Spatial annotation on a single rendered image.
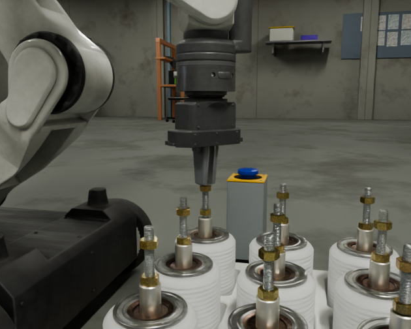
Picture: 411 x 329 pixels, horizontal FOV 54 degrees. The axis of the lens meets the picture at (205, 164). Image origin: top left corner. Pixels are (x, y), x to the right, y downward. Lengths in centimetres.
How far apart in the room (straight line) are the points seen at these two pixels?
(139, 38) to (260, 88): 326
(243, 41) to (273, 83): 915
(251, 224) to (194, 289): 30
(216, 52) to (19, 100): 36
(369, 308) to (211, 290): 18
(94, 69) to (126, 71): 991
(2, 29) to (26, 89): 14
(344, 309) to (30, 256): 50
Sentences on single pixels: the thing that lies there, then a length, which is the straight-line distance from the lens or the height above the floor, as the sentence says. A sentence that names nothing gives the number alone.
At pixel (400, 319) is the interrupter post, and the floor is 28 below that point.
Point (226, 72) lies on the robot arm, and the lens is 58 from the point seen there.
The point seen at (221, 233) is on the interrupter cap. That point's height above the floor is 25.
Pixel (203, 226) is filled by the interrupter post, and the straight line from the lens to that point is 63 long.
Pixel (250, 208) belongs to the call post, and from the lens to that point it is 77.
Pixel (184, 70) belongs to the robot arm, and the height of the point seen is 50.
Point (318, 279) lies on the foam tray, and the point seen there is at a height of 18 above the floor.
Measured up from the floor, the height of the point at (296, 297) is 24.
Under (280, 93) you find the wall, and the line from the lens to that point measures 974.
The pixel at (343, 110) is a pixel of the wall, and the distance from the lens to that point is 977.
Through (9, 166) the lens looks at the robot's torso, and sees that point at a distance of 85.
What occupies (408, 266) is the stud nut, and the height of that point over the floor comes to 33.
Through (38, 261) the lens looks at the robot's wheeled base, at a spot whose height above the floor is 19.
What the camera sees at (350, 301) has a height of 24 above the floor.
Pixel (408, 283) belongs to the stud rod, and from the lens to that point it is 40.
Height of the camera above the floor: 46
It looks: 9 degrees down
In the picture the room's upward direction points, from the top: straight up
